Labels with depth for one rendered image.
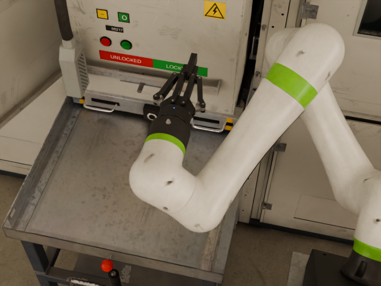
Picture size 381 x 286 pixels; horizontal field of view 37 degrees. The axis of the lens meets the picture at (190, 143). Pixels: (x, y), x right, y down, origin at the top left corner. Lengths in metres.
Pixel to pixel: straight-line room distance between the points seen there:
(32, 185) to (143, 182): 0.60
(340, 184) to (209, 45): 0.50
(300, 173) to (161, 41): 0.87
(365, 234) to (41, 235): 0.85
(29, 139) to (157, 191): 1.39
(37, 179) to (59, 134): 0.18
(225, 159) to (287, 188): 1.09
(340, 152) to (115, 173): 0.65
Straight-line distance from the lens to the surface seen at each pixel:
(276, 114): 1.21
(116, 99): 1.78
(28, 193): 1.67
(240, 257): 2.50
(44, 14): 1.85
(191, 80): 1.37
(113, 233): 1.58
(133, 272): 2.27
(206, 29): 1.51
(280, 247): 2.55
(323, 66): 1.23
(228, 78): 1.62
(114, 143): 1.76
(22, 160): 2.64
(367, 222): 1.38
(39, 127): 2.38
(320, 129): 1.45
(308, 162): 2.14
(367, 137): 2.01
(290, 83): 1.21
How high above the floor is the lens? 2.21
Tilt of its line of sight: 51 degrees down
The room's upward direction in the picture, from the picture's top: 1 degrees clockwise
